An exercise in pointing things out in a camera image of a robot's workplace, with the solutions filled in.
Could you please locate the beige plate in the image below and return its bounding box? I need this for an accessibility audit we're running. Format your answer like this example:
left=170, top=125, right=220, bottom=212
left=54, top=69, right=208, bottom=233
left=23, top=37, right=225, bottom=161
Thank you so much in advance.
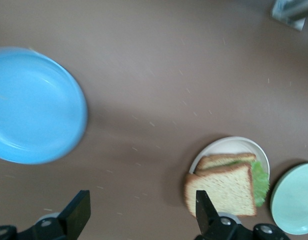
left=187, top=136, right=271, bottom=191

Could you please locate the grey metal table bracket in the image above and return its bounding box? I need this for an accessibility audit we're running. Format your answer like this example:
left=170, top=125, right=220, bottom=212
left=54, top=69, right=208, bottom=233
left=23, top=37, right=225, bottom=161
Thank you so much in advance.
left=270, top=0, right=308, bottom=32

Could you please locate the green lettuce leaf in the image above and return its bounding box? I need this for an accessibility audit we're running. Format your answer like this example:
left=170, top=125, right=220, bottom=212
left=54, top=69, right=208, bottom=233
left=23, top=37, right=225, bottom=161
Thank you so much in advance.
left=218, top=159, right=270, bottom=208

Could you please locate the blue plate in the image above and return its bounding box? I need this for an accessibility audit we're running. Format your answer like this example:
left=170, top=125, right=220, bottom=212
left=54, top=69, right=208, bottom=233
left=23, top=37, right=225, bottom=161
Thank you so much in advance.
left=0, top=46, right=89, bottom=165

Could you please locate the mint green plate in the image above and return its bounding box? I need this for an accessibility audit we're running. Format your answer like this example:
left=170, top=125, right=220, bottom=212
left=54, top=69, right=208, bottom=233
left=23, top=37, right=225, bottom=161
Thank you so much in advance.
left=270, top=162, right=308, bottom=235

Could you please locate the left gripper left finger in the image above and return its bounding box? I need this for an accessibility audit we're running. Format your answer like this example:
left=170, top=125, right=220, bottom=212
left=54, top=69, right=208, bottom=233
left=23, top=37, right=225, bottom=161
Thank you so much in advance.
left=18, top=189, right=92, bottom=240

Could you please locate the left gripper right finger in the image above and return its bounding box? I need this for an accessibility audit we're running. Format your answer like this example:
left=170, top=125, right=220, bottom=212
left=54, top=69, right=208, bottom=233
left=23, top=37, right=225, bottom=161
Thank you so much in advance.
left=195, top=189, right=252, bottom=240

